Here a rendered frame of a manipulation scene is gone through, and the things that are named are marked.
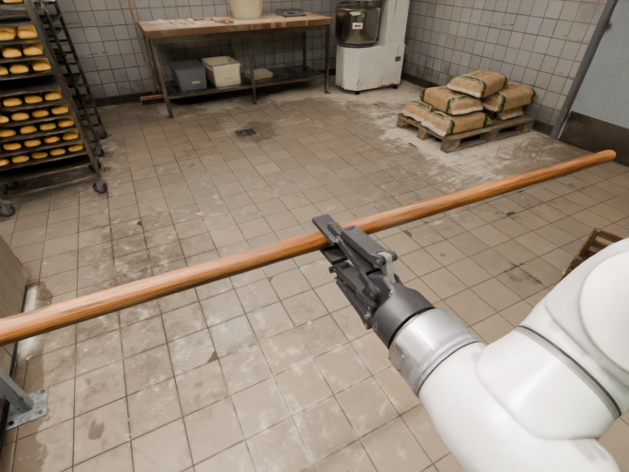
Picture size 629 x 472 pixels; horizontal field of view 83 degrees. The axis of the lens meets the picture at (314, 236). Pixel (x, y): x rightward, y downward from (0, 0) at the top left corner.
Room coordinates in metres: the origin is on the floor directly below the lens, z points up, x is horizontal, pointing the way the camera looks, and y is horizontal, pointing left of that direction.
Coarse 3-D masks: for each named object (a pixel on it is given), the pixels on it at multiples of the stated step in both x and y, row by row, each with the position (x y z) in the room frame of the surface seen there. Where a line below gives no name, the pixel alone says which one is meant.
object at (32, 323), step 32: (576, 160) 0.74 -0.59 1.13; (608, 160) 0.79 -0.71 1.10; (480, 192) 0.59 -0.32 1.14; (352, 224) 0.46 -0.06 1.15; (384, 224) 0.48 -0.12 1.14; (256, 256) 0.38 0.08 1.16; (288, 256) 0.39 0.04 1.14; (128, 288) 0.31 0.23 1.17; (160, 288) 0.31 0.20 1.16; (0, 320) 0.25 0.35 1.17; (32, 320) 0.25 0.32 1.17; (64, 320) 0.26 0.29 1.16
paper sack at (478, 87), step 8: (472, 72) 3.76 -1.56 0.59; (496, 72) 3.79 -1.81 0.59; (456, 80) 3.62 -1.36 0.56; (464, 80) 3.56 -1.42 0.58; (472, 80) 3.52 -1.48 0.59; (480, 80) 3.51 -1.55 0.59; (488, 80) 3.56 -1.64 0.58; (496, 80) 3.61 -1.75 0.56; (504, 80) 3.69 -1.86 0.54; (456, 88) 3.56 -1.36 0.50; (464, 88) 3.51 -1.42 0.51; (472, 88) 3.46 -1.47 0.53; (480, 88) 3.42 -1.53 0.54; (488, 88) 3.49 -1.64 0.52; (496, 88) 3.62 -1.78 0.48; (480, 96) 3.42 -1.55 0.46
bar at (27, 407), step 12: (0, 372) 0.74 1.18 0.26; (0, 384) 0.71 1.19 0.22; (12, 384) 0.74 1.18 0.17; (12, 396) 0.71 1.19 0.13; (24, 396) 0.74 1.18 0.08; (36, 396) 0.78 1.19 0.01; (12, 408) 0.72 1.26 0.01; (24, 408) 0.71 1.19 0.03; (36, 408) 0.72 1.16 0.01; (12, 420) 0.67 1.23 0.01; (24, 420) 0.67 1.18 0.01
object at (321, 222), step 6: (318, 216) 0.47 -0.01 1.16; (324, 216) 0.47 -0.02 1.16; (330, 216) 0.47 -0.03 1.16; (318, 222) 0.45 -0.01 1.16; (324, 222) 0.45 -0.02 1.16; (330, 222) 0.45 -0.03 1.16; (318, 228) 0.44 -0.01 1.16; (324, 228) 0.44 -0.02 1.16; (324, 234) 0.43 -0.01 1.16; (330, 234) 0.42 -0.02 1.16; (330, 240) 0.41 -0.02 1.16
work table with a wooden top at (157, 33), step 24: (144, 24) 4.56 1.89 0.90; (168, 24) 4.56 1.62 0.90; (192, 24) 4.56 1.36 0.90; (216, 24) 4.56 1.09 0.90; (240, 24) 4.59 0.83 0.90; (264, 24) 4.72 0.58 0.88; (288, 24) 4.85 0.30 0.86; (312, 24) 4.99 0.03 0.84; (240, 72) 5.29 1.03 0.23; (288, 72) 5.29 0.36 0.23; (312, 72) 5.29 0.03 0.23; (168, 96) 4.21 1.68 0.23
